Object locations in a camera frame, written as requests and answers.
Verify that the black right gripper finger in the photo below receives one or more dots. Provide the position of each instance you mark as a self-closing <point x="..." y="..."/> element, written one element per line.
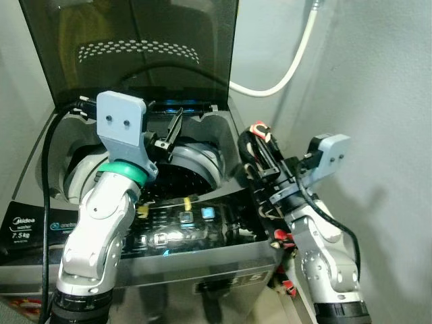
<point x="251" y="160"/>
<point x="268" y="147"/>

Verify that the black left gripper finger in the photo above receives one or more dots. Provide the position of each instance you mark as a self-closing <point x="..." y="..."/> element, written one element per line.
<point x="174" y="128"/>

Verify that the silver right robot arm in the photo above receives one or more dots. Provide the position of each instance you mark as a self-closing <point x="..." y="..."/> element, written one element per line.
<point x="324" y="263"/>

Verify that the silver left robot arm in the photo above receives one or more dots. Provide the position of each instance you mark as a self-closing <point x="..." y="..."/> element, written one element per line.
<point x="94" y="236"/>

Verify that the red clip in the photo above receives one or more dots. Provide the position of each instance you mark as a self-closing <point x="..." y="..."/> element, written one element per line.
<point x="289" y="289"/>
<point x="282" y="237"/>

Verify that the dark tinted washer lid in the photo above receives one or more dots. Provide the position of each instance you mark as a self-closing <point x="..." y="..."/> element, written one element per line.
<point x="135" y="40"/>

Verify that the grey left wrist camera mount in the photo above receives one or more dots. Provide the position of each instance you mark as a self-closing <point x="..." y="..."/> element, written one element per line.
<point x="121" y="125"/>

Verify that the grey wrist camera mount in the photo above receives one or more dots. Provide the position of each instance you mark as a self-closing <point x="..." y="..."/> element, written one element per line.
<point x="121" y="125"/>
<point x="329" y="156"/>

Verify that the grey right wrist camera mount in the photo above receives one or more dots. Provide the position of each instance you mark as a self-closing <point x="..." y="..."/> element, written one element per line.
<point x="329" y="156"/>

